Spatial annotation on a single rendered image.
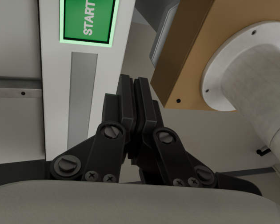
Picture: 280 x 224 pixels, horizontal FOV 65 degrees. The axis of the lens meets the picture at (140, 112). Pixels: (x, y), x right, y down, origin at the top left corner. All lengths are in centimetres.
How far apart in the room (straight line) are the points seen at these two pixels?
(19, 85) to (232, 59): 37
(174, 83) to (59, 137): 21
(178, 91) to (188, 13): 13
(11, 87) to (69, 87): 16
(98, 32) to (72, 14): 3
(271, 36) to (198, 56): 13
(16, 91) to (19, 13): 13
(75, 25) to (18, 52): 20
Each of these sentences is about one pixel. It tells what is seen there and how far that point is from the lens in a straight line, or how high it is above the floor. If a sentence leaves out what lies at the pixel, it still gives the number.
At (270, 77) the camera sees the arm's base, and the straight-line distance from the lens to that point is 38.
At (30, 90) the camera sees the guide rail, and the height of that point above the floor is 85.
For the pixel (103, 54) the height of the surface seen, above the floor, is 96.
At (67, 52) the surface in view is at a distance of 27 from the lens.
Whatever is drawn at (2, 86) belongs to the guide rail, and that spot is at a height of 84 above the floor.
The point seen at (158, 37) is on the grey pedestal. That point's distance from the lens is 46.
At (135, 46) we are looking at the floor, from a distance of 139.
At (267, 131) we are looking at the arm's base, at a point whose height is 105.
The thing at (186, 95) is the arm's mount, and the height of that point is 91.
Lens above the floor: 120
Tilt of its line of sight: 45 degrees down
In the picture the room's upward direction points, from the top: 156 degrees clockwise
